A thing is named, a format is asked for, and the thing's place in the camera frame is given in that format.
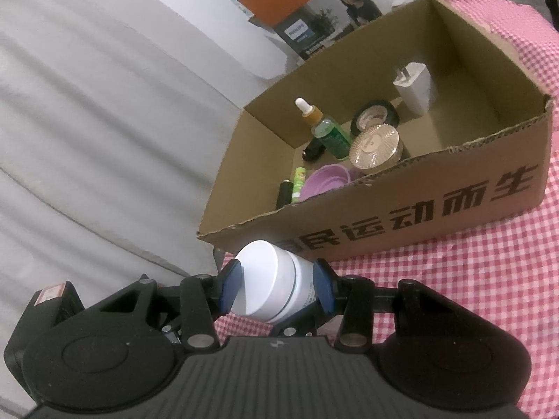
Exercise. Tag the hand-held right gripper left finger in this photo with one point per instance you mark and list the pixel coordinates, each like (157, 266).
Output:
(231, 288)

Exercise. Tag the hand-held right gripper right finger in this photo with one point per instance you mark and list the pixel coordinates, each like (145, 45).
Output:
(324, 288)

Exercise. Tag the white supplement bottle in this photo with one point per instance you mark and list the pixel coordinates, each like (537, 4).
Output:
(270, 279)

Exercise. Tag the black cylinder with gold tip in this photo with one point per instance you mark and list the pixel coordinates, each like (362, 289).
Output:
(284, 194)

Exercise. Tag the purple plastic bowl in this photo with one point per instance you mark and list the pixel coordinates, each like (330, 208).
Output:
(327, 181)

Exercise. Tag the green lip balm tube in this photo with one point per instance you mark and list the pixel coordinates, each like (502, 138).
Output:
(298, 183)

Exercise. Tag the brown cardboard box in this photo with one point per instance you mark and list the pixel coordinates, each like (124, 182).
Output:
(436, 209)

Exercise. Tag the small black bottle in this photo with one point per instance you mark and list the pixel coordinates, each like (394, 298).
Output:
(313, 150)

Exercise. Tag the gold lid round jar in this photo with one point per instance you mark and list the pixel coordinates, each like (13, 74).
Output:
(375, 148)

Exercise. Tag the green dropper bottle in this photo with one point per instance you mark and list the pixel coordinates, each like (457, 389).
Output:
(332, 135)

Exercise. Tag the black tape roll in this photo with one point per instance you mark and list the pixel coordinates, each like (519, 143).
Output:
(384, 111)

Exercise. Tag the white charger plug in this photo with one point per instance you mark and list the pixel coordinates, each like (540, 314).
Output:
(412, 89)

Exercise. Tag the pink checkered cloth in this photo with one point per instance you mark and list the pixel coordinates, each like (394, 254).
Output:
(502, 292)

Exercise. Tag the white curtain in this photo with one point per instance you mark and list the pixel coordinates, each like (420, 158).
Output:
(87, 118)

